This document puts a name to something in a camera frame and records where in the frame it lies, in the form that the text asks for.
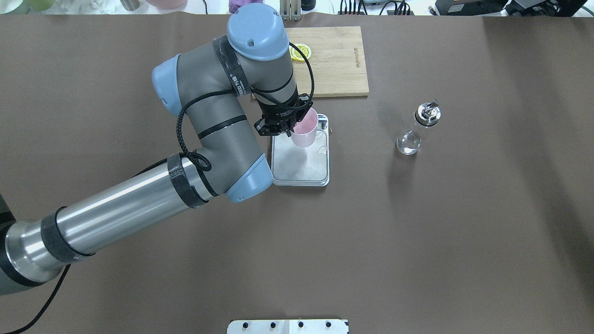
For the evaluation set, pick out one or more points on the pink plastic cup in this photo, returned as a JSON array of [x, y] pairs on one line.
[[303, 134]]

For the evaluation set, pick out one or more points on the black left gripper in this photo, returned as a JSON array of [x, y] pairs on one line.
[[277, 114]]

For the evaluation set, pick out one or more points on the glass sauce bottle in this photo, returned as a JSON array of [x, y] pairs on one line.
[[411, 137]]

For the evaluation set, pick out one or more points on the wooden cutting board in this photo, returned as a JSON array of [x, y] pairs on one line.
[[338, 59]]

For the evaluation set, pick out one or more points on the silver kitchen scale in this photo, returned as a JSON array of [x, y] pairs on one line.
[[292, 165]]

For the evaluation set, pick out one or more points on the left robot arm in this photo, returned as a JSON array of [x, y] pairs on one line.
[[224, 93]]

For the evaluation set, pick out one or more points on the lemon slice at board top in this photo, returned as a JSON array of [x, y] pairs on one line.
[[300, 52]]

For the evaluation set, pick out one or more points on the white mounting plate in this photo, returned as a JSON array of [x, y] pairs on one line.
[[289, 326]]

